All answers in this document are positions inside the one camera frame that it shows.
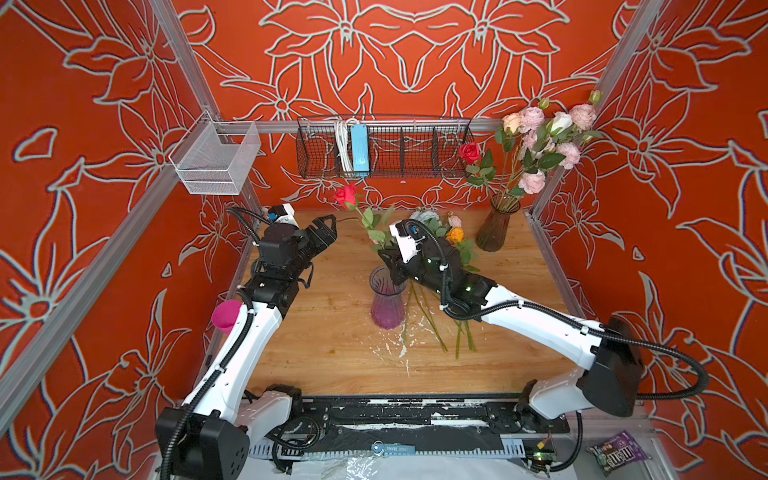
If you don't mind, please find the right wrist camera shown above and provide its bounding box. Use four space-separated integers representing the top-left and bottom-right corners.
389 220 418 263

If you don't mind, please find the brown glass vase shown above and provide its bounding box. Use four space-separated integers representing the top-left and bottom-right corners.
476 193 521 252

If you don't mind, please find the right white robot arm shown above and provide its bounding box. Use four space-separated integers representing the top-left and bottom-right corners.
379 220 710 419

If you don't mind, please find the pink plastic cup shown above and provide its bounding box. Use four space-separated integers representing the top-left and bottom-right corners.
211 300 242 335

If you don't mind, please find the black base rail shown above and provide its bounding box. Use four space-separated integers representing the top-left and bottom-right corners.
249 393 576 461

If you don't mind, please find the pink peony stem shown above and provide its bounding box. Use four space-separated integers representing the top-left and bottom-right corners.
503 170 546 209

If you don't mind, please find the red rose stem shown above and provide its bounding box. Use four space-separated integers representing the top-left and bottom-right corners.
459 142 498 199

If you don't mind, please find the pale pink flower stem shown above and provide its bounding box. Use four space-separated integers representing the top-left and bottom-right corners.
517 106 546 149

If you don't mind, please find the red rosebud stem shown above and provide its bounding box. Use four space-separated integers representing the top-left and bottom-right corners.
334 185 396 261

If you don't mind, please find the white rose stem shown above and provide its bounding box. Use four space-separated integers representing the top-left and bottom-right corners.
533 112 575 172

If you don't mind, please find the pink carnation stem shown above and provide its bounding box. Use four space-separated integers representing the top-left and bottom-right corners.
556 142 581 170

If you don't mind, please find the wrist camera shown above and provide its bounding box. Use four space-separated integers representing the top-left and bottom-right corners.
267 203 298 227
389 220 418 263

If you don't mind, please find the black wire basket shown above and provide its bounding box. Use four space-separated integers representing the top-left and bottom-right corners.
296 115 474 179

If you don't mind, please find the white cable bundle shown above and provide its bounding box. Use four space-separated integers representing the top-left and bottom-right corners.
334 118 355 175

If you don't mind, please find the peach rose stem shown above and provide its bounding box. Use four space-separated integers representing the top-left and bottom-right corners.
501 112 522 193

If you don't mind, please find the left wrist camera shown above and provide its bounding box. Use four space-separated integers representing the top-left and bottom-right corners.
267 203 298 227

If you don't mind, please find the clear plastic bin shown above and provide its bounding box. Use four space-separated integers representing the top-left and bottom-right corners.
169 110 262 196

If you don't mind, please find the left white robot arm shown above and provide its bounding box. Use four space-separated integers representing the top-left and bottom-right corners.
155 204 338 479

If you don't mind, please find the mixed flower bunch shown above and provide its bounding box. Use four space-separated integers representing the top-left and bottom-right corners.
406 208 479 360

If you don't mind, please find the light blue box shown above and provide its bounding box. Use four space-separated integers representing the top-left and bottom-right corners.
349 123 370 177

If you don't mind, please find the purple glass vase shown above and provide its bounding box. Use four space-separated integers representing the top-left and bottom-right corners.
369 266 407 330

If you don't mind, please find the purple candy bag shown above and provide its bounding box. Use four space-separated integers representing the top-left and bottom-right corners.
587 431 650 476

